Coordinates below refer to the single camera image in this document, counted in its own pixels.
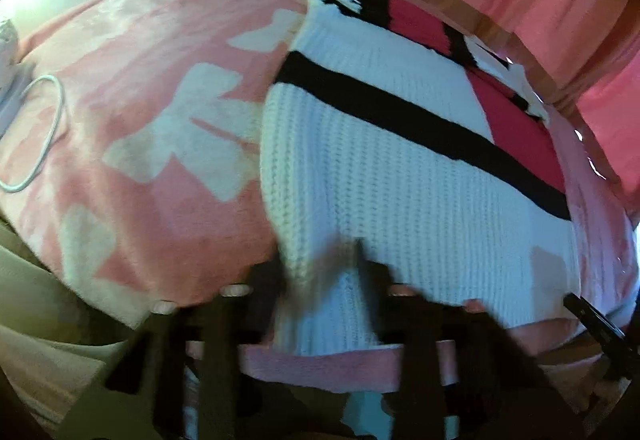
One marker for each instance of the pale bed sheet layers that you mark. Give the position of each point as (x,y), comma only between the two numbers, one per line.
(52,342)

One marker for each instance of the white red black knit sweater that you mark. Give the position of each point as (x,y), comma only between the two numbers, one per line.
(382,130)

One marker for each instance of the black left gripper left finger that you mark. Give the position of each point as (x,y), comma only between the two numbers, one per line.
(141,393)

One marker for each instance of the pink patterned bed blanket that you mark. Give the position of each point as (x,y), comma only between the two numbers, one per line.
(147,145)

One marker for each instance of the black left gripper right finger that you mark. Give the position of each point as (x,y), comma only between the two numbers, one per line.
(459,363)

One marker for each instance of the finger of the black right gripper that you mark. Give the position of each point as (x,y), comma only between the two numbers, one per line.
(609,336)

